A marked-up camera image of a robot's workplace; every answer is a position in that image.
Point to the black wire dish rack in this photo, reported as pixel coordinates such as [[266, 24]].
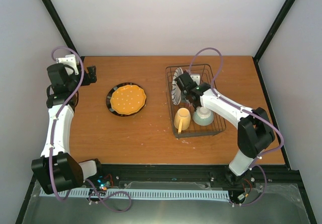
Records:
[[186, 84]]

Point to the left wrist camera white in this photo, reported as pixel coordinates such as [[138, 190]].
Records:
[[72, 62]]

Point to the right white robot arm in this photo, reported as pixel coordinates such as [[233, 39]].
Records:
[[254, 131]]

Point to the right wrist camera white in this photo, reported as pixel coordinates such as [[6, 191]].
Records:
[[196, 78]]

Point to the dark striped bottom plate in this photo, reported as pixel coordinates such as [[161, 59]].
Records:
[[108, 97]]

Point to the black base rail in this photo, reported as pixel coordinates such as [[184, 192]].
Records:
[[214, 176]]

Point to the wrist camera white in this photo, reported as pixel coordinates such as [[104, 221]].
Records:
[[72, 62], [196, 78]]

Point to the yellow dotted scalloped plate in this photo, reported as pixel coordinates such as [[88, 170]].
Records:
[[128, 99]]

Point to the light blue cable duct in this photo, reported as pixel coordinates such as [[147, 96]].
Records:
[[153, 194]]

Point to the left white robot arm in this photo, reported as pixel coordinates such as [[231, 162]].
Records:
[[62, 99]]

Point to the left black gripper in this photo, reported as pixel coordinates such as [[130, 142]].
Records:
[[92, 74]]

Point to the yellow ceramic mug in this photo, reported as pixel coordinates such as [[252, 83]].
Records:
[[182, 120]]

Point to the white blue striped plate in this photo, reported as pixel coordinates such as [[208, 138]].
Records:
[[176, 92]]

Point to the pale green ceramic bowl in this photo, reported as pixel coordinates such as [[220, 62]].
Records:
[[203, 116]]

